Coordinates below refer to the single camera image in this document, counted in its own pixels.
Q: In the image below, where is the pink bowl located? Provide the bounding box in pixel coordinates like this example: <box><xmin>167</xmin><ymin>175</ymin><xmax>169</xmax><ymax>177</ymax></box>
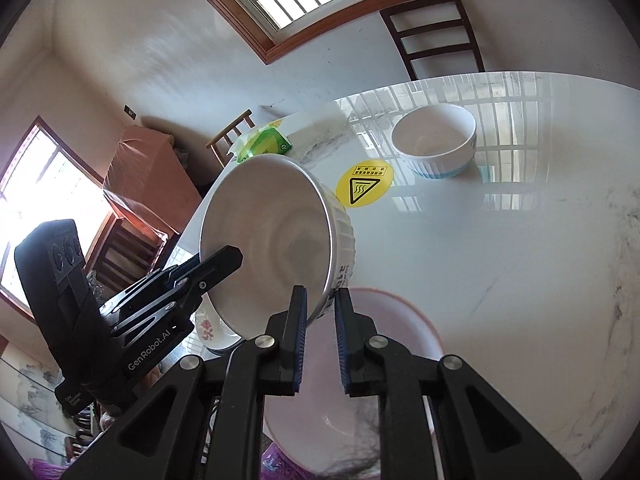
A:
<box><xmin>262</xmin><ymin>287</ymin><xmax>446</xmax><ymax>480</ymax></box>

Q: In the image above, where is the white plate pink flower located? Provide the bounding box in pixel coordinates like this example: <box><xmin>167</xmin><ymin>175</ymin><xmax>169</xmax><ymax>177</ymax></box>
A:
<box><xmin>192</xmin><ymin>292</ymin><xmax>246</xmax><ymax>353</ymax></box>

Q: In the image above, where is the dark slatted chair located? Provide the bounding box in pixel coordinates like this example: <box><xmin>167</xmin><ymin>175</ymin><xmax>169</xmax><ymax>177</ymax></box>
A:
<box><xmin>379</xmin><ymin>0</ymin><xmax>487</xmax><ymax>82</ymax></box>

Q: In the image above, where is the green tissue pack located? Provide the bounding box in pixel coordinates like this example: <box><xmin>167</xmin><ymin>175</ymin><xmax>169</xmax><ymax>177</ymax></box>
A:
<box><xmin>229</xmin><ymin>121</ymin><xmax>293</xmax><ymax>165</ymax></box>

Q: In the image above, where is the person's purple clothing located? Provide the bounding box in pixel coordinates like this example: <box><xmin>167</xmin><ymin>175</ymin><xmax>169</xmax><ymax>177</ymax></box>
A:
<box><xmin>262</xmin><ymin>440</ymin><xmax>321</xmax><ymax>480</ymax></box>

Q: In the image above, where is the light wooden chair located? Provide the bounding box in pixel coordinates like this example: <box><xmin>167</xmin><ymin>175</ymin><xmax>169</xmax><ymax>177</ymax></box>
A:
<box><xmin>206</xmin><ymin>109</ymin><xmax>257</xmax><ymax>167</ymax></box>

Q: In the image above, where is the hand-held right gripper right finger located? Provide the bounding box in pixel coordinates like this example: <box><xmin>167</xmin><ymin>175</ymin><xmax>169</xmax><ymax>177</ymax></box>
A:
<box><xmin>334</xmin><ymin>288</ymin><xmax>581</xmax><ymax>480</ymax></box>

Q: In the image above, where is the glass shelf stand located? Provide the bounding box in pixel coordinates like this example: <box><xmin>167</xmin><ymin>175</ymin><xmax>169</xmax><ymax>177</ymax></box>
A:
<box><xmin>0</xmin><ymin>340</ymin><xmax>101</xmax><ymax>466</ymax></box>

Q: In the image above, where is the dark wooden furniture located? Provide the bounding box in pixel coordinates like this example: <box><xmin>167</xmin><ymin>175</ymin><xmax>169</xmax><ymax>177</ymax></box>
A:
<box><xmin>87</xmin><ymin>210</ymin><xmax>181</xmax><ymax>311</ymax></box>

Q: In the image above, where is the large wooden framed barred window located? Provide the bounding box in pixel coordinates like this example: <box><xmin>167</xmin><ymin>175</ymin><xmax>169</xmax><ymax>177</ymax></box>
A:
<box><xmin>162</xmin><ymin>0</ymin><xmax>563</xmax><ymax>65</ymax></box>

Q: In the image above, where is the white rabbit print bowl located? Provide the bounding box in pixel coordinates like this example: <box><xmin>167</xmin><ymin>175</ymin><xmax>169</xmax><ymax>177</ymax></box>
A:
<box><xmin>199</xmin><ymin>154</ymin><xmax>357</xmax><ymax>338</ymax></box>

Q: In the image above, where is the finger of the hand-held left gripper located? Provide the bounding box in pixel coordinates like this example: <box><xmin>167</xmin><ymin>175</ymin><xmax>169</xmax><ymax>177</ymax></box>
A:
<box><xmin>110</xmin><ymin>292</ymin><xmax>202</xmax><ymax>342</ymax></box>
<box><xmin>100</xmin><ymin>246</ymin><xmax>244</xmax><ymax>316</ymax></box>

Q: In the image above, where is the yellow round warning sticker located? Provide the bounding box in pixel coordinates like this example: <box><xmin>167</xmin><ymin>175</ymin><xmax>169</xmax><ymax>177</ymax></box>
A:
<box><xmin>335</xmin><ymin>159</ymin><xmax>395</xmax><ymax>209</ymax></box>

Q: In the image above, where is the side wooden framed window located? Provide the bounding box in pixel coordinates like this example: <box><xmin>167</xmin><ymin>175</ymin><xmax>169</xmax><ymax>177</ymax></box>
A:
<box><xmin>0</xmin><ymin>115</ymin><xmax>118</xmax><ymax>316</ymax></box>

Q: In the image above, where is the person's left forearm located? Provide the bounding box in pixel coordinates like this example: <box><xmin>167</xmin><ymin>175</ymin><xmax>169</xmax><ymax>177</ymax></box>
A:
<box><xmin>27</xmin><ymin>457</ymin><xmax>76</xmax><ymax>480</ymax></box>

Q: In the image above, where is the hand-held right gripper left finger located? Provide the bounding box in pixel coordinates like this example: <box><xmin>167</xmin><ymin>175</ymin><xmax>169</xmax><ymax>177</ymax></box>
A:
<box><xmin>60</xmin><ymin>285</ymin><xmax>307</xmax><ymax>480</ymax></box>

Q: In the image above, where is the white ribbed bowl blue base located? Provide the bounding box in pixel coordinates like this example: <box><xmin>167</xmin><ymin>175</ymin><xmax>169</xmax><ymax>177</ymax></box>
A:
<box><xmin>390</xmin><ymin>103</ymin><xmax>477</xmax><ymax>179</ymax></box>

